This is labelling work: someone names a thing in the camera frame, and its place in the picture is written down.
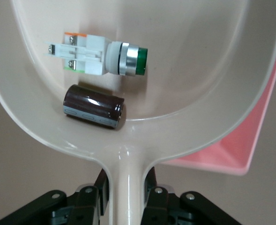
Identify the beige plastic dustpan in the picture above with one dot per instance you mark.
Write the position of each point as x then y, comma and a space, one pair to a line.
187, 70

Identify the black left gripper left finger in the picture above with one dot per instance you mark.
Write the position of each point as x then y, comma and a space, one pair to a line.
58, 208

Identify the pink plastic bin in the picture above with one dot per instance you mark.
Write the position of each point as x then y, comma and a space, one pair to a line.
236, 154

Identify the white green push-button switch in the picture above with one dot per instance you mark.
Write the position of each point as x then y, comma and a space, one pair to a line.
93, 55

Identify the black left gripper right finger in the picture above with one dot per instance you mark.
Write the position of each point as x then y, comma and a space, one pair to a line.
175, 208

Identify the dark brown cylindrical capacitor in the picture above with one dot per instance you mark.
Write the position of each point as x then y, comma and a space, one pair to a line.
93, 106

